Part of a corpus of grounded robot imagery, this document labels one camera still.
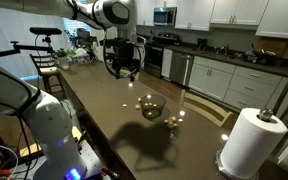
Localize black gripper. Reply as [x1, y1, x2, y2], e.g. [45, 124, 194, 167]
[108, 37, 142, 83]

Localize black kitchen stove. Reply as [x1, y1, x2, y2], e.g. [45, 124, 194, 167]
[144, 32, 182, 79]

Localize narrow white cabinet door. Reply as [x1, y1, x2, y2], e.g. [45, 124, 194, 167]
[161, 48, 174, 80]

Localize tissue box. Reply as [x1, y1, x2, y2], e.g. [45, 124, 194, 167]
[72, 48, 92, 65]

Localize stainless steel dishwasher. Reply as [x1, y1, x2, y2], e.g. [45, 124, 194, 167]
[169, 50, 195, 88]

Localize green potted plant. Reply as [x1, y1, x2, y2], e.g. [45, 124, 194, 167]
[52, 48, 77, 71]

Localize white upper cabinet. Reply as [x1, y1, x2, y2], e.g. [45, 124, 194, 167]
[135, 0, 157, 27]
[174, 0, 216, 32]
[255, 0, 288, 40]
[210, 0, 270, 26]

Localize stainless steel microwave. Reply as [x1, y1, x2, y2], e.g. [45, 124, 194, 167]
[153, 6, 178, 27]

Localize wooden bar stool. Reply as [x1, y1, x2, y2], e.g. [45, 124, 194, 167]
[29, 53, 67, 94]

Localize black coffee maker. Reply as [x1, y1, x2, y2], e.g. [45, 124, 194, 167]
[196, 38, 208, 52]

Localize wooden dining chair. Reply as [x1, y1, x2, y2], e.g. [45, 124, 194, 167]
[178, 89, 234, 128]

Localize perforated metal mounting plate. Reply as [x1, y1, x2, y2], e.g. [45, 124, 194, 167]
[10, 141, 118, 180]

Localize white lower cabinet run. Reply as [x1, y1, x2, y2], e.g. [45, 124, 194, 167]
[187, 55, 288, 113]

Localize kitchen faucet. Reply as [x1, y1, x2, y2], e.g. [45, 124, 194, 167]
[221, 43, 232, 56]

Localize dark kitchen countertop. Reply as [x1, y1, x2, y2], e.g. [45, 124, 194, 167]
[165, 44, 288, 80]

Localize white vertical blinds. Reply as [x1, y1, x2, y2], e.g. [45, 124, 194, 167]
[0, 8, 68, 81]

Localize dish rack with pots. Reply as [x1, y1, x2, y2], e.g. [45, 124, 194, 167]
[244, 48, 279, 66]

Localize white paper towel roll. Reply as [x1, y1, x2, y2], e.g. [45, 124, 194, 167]
[219, 107, 288, 179]

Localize metal paper towel holder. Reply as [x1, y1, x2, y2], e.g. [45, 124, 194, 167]
[216, 108, 274, 180]

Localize wooden cutting board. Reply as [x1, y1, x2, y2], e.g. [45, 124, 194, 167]
[257, 37, 288, 58]

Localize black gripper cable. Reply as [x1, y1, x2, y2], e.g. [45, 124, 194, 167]
[102, 35, 142, 80]

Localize black stereo camera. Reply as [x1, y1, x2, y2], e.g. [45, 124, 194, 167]
[29, 27, 63, 36]

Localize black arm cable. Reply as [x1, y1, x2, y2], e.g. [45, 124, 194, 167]
[0, 56, 42, 178]

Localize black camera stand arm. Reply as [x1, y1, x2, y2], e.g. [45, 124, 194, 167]
[0, 34, 55, 60]

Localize white cable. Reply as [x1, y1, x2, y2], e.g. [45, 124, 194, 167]
[0, 143, 19, 180]

